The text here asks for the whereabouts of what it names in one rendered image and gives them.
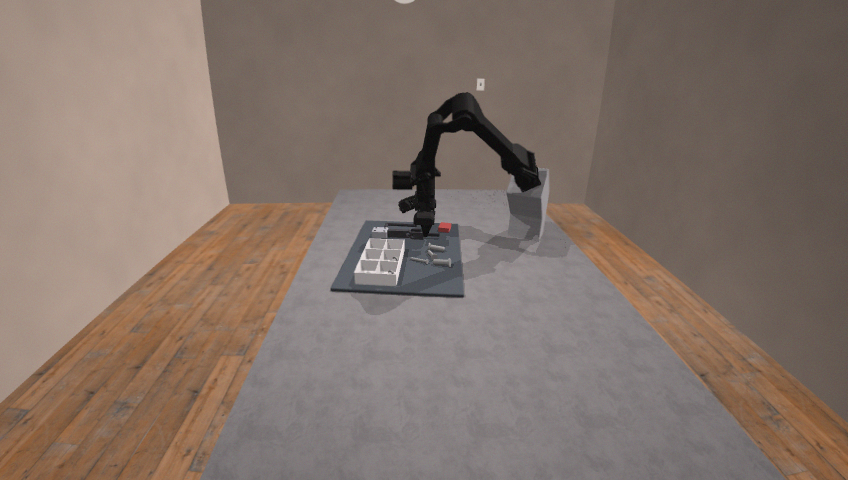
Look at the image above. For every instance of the grey metal clevis fork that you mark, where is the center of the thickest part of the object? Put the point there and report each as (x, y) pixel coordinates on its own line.
(418, 234)

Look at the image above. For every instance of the white compartment tray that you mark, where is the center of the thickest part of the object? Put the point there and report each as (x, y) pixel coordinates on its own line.
(371, 261)

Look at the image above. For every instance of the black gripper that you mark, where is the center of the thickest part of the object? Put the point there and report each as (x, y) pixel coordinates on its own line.
(426, 213)

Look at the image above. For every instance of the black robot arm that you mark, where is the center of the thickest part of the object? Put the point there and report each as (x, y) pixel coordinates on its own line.
(465, 110)

